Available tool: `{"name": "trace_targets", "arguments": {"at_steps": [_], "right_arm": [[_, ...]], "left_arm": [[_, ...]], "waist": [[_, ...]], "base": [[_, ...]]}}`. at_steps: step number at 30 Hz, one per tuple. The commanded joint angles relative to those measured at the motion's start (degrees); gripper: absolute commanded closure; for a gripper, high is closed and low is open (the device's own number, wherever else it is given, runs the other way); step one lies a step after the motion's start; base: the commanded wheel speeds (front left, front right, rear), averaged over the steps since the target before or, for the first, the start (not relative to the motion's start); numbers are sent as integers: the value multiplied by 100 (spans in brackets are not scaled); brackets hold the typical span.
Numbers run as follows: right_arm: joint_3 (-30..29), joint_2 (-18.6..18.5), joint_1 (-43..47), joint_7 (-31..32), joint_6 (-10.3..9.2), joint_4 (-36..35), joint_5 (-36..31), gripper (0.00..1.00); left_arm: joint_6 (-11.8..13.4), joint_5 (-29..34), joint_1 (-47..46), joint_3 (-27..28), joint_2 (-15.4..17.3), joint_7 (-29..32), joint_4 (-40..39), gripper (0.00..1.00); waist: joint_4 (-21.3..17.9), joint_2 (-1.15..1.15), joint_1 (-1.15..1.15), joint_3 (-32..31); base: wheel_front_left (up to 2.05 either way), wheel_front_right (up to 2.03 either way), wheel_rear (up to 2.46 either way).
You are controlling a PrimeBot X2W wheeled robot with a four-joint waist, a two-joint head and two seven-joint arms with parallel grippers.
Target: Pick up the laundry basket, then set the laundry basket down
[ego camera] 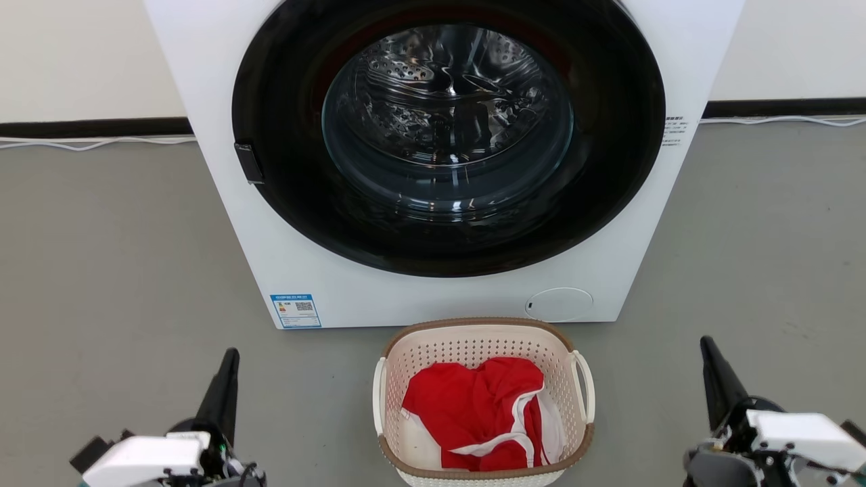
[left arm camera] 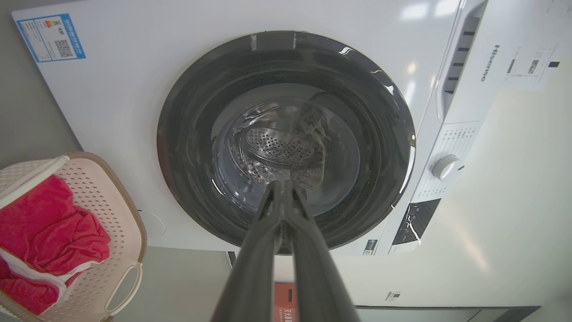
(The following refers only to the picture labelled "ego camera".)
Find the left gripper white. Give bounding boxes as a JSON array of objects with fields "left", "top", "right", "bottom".
[{"left": 70, "top": 348, "right": 266, "bottom": 487}]

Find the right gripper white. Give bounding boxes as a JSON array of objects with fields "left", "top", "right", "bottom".
[{"left": 682, "top": 335, "right": 866, "bottom": 487}]

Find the white perforated laundry basket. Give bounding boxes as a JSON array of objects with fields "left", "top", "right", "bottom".
[{"left": 371, "top": 317, "right": 597, "bottom": 487}]

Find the blue energy label sticker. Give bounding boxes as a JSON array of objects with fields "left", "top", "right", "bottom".
[{"left": 270, "top": 294, "right": 323, "bottom": 329}]

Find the round white filter cover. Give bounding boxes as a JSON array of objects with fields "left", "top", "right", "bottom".
[{"left": 525, "top": 287, "right": 595, "bottom": 323}]

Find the black round washer door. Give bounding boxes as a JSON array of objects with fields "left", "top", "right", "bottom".
[{"left": 231, "top": 0, "right": 667, "bottom": 278}]

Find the red and white garment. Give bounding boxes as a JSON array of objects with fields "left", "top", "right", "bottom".
[{"left": 401, "top": 356, "right": 568, "bottom": 473}]

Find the white front-load washing machine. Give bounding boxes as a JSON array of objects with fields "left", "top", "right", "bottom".
[{"left": 143, "top": 0, "right": 746, "bottom": 330}]

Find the steel washer drum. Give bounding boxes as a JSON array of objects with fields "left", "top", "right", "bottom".
[{"left": 322, "top": 24, "right": 575, "bottom": 205}]

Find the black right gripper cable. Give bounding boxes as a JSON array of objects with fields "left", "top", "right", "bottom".
[{"left": 724, "top": 398, "right": 757, "bottom": 437}]

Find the black door latch handle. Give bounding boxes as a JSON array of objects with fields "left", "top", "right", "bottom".
[{"left": 234, "top": 141, "right": 265, "bottom": 185}]

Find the white floor cable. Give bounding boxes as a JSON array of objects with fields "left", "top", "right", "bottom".
[
  {"left": 700, "top": 114, "right": 866, "bottom": 128},
  {"left": 0, "top": 135, "right": 198, "bottom": 152}
]

